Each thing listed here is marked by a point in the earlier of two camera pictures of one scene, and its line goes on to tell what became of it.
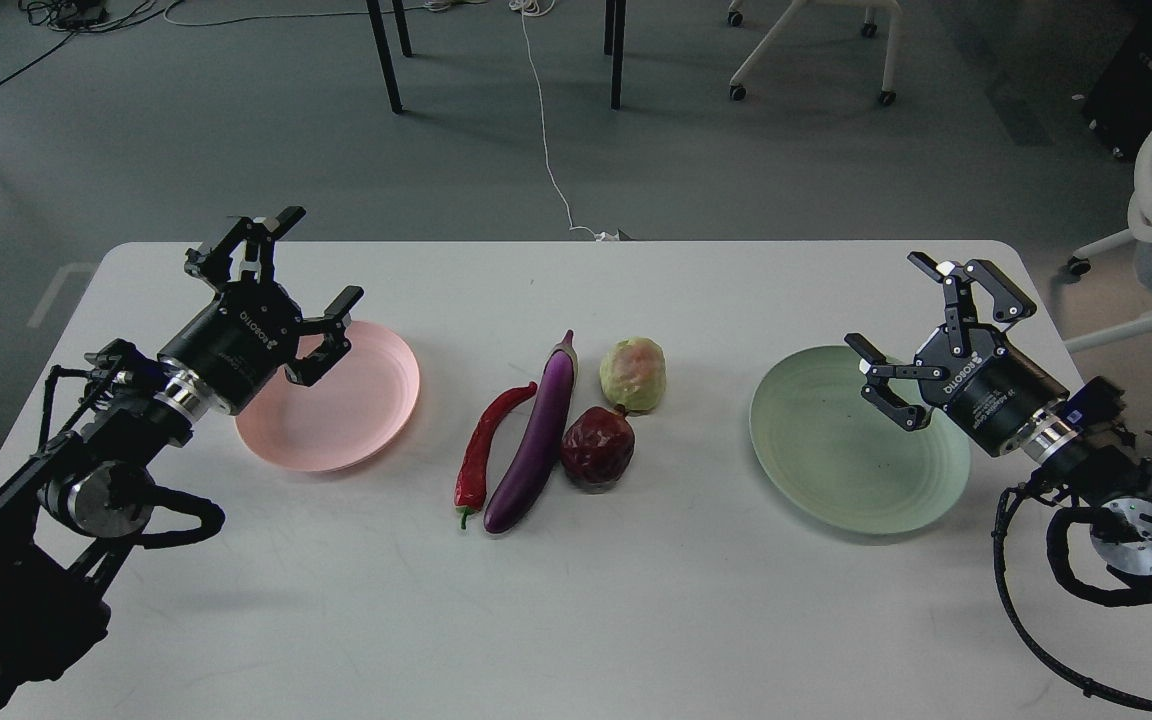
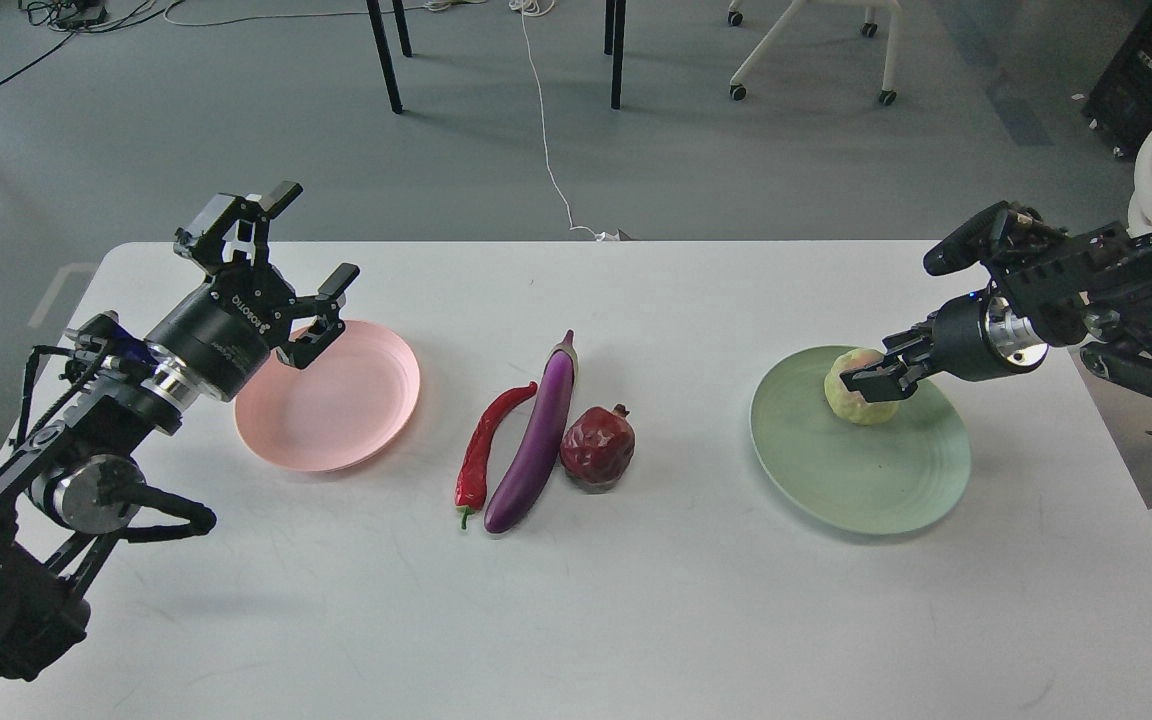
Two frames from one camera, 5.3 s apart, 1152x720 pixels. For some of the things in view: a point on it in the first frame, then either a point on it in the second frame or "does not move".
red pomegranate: [597, 447] does not move
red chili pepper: [470, 489] does not move
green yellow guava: [633, 372] → [851, 405]
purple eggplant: [533, 467] does not move
